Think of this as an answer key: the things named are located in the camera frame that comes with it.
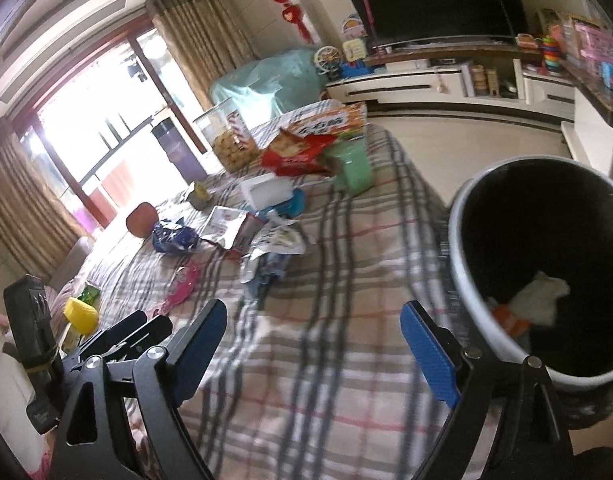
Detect clear cookie jar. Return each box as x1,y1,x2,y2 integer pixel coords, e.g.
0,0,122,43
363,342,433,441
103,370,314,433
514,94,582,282
194,96,260,173

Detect yellow cup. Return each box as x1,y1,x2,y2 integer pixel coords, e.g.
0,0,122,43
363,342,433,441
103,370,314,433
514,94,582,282
64,297,100,337

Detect purple tumbler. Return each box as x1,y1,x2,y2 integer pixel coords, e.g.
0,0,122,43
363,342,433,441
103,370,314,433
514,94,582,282
151,116,207,184

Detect blue foil bag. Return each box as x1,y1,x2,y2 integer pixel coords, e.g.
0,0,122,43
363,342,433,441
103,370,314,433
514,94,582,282
151,217,200,254

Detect green box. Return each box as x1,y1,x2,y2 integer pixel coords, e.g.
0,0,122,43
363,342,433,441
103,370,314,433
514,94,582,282
81,280,103,309

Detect white television cabinet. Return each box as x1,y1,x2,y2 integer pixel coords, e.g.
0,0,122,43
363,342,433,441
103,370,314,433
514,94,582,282
327,42,613,176

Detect orange wrapper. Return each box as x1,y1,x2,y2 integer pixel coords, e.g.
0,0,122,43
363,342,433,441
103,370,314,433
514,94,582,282
491,305,530,336

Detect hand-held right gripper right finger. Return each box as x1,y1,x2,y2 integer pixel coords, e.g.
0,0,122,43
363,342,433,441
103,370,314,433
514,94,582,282
401,300,573,480

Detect cartoon toy sign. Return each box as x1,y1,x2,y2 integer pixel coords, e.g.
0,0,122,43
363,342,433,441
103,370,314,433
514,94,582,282
341,14,370,61

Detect black flat television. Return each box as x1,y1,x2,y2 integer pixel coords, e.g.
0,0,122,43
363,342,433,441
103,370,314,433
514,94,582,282
337,0,530,48

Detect beige curtain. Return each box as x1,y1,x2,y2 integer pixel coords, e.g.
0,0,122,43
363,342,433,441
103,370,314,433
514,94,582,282
146,0,260,111
0,120,94,281

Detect balcony sliding door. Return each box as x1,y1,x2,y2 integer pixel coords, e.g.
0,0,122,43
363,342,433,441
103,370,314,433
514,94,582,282
6,22,210,233

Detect teal cover cloth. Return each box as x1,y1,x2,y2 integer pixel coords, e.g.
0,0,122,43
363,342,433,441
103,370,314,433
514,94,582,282
209,47,332,118

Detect grey blue wrapper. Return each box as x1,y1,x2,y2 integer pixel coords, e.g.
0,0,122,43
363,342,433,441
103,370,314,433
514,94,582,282
246,255,293,302

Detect silver foil packet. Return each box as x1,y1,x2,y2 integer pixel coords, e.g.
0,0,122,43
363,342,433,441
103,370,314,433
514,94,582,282
240,221,307,283

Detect yellow green wrapper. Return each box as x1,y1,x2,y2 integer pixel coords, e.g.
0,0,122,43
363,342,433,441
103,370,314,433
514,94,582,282
186,181,218,209

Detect ferris wheel toy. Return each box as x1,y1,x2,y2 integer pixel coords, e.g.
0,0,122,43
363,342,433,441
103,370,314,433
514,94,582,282
314,46,343,79

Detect blue toy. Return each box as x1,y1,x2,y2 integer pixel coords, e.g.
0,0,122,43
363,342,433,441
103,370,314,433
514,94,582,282
337,57,373,81

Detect red snack bag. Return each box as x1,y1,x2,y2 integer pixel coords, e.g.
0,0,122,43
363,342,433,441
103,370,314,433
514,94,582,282
260,129,338,177

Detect pink toy box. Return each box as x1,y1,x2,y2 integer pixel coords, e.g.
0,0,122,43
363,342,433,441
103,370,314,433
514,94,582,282
561,10,613,92

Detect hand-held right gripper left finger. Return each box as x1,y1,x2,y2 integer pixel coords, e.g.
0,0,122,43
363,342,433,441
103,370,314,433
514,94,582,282
49,299,228,480

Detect white red snack packet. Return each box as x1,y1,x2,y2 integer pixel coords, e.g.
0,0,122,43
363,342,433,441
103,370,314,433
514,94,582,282
199,205,267,259

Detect white crumpled tissue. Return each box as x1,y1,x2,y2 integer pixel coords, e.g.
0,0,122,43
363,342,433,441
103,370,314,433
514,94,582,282
509,271,571,326

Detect green translucent container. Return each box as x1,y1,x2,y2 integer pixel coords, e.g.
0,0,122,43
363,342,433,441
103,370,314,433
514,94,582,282
327,139,376,196

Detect pink spoon-shaped wrapper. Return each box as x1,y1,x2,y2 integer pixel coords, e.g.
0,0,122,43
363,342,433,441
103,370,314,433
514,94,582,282
160,264,200,312

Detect stacking ring toy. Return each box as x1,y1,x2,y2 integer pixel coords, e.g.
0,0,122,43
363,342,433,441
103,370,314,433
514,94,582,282
537,35,563,74

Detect white tissue box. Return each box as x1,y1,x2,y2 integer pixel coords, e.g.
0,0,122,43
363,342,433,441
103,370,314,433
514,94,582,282
240,172,293,209

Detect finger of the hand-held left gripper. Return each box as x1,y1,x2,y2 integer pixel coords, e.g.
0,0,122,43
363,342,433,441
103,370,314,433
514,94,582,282
81,309,148,356
106,315,173,362

